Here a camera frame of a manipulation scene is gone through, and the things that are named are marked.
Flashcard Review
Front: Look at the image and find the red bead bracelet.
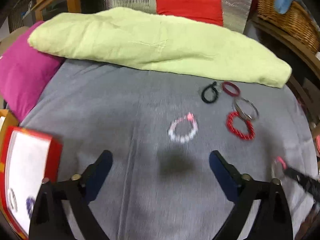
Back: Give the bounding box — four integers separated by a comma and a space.
226, 111, 256, 141

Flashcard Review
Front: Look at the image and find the silver metal bangle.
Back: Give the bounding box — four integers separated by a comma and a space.
233, 97, 259, 121

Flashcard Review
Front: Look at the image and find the pale pink bead bracelet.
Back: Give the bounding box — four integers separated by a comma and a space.
167, 112, 199, 144

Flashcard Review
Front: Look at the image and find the maroon hair band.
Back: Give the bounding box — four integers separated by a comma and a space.
221, 81, 241, 98

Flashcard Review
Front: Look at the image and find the black cord bracelet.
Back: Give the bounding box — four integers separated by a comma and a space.
201, 81, 220, 104

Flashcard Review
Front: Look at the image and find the red box lid tray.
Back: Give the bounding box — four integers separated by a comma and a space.
1, 126, 62, 239

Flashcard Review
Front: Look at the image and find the orange gift box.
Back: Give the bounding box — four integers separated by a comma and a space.
0, 109, 19, 142

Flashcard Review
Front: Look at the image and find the grey bed blanket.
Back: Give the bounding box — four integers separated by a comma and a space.
22, 60, 318, 239

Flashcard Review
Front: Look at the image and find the magenta pillow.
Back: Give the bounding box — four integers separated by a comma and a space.
1, 21, 65, 121

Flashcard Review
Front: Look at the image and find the wicker basket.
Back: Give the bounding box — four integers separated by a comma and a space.
257, 0, 319, 54

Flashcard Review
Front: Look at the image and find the light green folded quilt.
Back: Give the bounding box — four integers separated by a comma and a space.
28, 7, 292, 88

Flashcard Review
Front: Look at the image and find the small red pillow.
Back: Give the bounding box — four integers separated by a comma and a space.
156, 0, 223, 27

